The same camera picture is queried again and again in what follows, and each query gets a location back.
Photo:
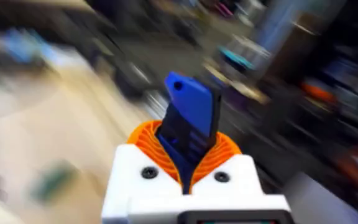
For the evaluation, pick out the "white orange right gripper right finger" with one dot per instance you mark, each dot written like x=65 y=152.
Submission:
x=232 y=183

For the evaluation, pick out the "white orange right gripper left finger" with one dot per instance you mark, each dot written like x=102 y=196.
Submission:
x=135 y=174

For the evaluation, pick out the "blue electric screwdriver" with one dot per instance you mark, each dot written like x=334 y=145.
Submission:
x=191 y=124

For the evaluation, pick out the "green disc with holes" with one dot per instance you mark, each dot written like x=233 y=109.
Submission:
x=53 y=183

